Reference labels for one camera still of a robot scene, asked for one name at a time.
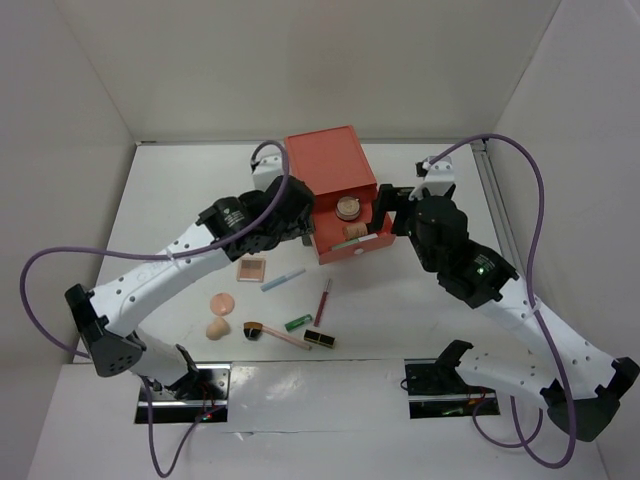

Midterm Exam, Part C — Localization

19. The round black powder jar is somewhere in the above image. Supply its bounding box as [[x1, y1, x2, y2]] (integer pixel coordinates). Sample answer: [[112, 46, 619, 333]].
[[335, 196, 361, 222]]

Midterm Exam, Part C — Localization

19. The beige foundation pump bottle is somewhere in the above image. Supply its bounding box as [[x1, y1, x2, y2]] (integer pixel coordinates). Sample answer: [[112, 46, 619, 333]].
[[342, 222, 369, 241]]

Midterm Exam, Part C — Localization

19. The beige eyeshadow palette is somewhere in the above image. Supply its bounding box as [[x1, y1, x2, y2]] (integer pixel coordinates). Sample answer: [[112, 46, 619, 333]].
[[236, 256, 266, 283]]

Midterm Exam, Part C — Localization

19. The black gold lipstick case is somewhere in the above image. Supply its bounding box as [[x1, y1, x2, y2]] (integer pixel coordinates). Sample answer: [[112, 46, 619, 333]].
[[303, 329, 336, 349]]

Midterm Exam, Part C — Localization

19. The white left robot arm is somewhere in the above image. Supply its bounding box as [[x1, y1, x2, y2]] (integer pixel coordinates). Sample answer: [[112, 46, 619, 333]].
[[65, 176, 315, 399]]

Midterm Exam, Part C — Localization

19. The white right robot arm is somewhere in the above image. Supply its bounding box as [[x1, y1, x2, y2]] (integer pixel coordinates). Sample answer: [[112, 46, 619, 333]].
[[368, 184, 639, 442]]

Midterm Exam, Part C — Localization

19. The teardrop beige makeup sponge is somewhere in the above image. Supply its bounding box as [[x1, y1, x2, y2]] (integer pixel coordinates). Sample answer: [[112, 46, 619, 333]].
[[205, 317, 231, 341]]

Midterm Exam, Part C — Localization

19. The coral top drawer unit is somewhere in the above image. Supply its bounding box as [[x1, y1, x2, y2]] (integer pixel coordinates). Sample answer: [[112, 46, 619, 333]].
[[285, 125, 377, 201]]

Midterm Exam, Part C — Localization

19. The red lip gloss tube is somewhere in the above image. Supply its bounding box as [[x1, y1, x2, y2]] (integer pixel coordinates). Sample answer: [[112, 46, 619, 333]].
[[313, 278, 333, 327]]

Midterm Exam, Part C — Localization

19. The green lipstick tube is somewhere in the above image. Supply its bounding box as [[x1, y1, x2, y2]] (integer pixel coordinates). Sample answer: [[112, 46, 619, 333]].
[[284, 314, 314, 332]]

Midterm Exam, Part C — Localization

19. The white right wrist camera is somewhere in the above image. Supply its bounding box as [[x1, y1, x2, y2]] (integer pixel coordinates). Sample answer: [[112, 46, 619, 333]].
[[411, 156, 455, 200]]

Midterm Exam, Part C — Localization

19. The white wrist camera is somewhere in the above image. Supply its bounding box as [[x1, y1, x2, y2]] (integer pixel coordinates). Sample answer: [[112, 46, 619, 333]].
[[411, 156, 455, 200], [251, 154, 283, 191]]

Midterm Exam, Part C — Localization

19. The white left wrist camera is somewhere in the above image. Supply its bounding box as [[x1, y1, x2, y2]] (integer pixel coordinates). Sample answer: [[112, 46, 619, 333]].
[[251, 154, 283, 191]]

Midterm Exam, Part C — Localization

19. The aluminium rail at table edge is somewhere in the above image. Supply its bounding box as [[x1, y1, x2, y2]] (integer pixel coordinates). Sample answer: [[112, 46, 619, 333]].
[[471, 140, 525, 275]]

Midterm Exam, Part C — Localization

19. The pink handled makeup brush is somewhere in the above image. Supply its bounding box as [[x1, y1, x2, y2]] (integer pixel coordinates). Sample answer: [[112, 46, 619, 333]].
[[243, 322, 312, 351]]

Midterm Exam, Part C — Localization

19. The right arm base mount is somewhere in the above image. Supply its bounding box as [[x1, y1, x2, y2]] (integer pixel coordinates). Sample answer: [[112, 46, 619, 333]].
[[400, 340, 500, 420]]

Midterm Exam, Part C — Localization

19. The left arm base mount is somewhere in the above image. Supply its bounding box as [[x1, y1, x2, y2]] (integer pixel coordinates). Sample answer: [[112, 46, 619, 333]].
[[134, 345, 231, 424]]

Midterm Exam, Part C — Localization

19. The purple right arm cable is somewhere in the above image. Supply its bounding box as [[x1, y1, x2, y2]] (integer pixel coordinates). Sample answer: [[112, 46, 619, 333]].
[[424, 133, 576, 469]]

